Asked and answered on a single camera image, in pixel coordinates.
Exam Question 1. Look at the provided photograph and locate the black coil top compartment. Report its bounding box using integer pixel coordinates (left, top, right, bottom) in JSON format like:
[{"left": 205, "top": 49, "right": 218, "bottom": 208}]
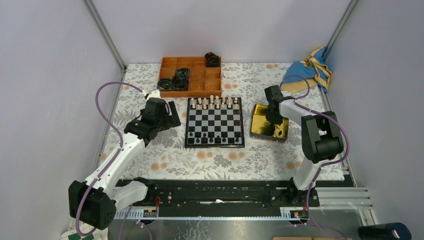
[{"left": 204, "top": 52, "right": 221, "bottom": 68}]

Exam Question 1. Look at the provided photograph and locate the black silver chess board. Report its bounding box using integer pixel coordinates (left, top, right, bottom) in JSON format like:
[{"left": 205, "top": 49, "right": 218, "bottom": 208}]
[{"left": 184, "top": 96, "right": 245, "bottom": 149}]

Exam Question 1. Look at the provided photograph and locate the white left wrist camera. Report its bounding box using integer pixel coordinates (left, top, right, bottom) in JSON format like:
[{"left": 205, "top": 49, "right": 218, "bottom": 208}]
[{"left": 141, "top": 89, "right": 162, "bottom": 101}]

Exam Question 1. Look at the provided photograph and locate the orange compartment tray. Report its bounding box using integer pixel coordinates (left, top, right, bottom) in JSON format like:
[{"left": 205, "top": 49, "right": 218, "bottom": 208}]
[{"left": 156, "top": 56, "right": 222, "bottom": 98}]

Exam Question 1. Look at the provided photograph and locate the black coil middle compartment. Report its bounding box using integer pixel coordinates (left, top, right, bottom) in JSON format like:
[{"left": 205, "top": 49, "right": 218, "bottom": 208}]
[{"left": 171, "top": 67, "right": 190, "bottom": 91}]

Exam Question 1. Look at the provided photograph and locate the gold tin of black pieces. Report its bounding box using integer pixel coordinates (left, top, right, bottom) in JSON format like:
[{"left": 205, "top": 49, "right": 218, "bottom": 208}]
[{"left": 249, "top": 104, "right": 289, "bottom": 143}]

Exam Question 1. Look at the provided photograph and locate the floral table mat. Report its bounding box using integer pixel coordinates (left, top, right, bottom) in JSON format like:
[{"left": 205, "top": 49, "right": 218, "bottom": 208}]
[{"left": 97, "top": 62, "right": 345, "bottom": 182}]

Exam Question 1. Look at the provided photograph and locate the black coil compartment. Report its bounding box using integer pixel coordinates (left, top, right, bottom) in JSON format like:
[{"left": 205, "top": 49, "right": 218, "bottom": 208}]
[
  {"left": 204, "top": 52, "right": 221, "bottom": 68},
  {"left": 171, "top": 67, "right": 190, "bottom": 91}
]

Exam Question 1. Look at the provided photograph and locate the blue yellow cloth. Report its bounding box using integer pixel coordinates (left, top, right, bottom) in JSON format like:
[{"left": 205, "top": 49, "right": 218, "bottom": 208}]
[{"left": 280, "top": 47, "right": 333, "bottom": 94}]

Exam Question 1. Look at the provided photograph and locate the green white checkered paper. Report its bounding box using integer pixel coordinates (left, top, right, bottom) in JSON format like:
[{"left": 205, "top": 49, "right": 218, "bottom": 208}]
[{"left": 59, "top": 226, "right": 109, "bottom": 240}]

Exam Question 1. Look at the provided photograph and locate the black green coil left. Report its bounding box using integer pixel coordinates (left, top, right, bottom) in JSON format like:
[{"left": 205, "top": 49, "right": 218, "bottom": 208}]
[{"left": 157, "top": 77, "right": 173, "bottom": 92}]

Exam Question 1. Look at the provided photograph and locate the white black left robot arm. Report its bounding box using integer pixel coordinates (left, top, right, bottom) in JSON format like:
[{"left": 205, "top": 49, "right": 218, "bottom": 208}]
[{"left": 68, "top": 97, "right": 181, "bottom": 230}]

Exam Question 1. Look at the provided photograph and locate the black cylinder bottom right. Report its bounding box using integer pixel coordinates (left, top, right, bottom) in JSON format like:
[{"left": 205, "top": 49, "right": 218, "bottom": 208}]
[{"left": 358, "top": 222, "right": 412, "bottom": 240}]

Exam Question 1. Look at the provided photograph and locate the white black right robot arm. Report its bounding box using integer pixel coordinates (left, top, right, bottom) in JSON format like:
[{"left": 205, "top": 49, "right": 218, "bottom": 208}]
[{"left": 264, "top": 85, "right": 344, "bottom": 206}]

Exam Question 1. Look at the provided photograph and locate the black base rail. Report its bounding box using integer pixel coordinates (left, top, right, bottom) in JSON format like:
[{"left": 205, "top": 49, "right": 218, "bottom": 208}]
[{"left": 134, "top": 179, "right": 320, "bottom": 218}]

